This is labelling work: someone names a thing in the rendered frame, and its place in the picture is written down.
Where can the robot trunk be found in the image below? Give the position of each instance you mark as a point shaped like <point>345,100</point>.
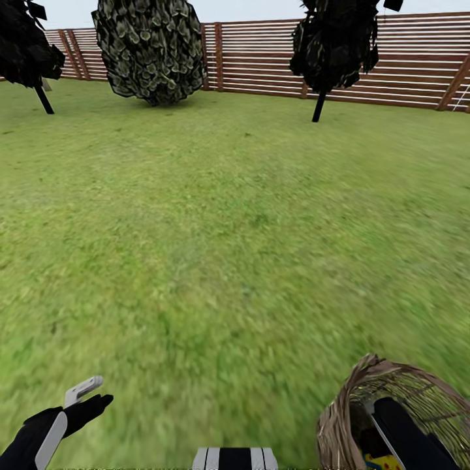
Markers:
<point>235,459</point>

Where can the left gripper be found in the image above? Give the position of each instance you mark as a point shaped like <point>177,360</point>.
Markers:
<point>90,409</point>

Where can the wicker basket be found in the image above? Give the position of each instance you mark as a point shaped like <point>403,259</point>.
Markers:
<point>336,447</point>

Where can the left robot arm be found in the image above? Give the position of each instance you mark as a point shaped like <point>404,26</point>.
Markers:
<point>36,442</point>

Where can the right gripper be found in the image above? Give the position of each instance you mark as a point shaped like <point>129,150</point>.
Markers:
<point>372,443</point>

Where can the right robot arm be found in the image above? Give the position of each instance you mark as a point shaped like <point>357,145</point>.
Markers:
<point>393,432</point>

